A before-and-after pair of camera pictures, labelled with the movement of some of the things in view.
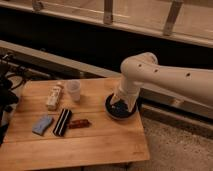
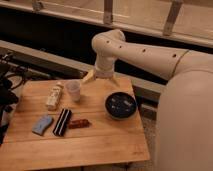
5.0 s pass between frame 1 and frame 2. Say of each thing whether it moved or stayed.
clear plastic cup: stayed
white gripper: moved
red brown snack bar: stayed
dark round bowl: stayed
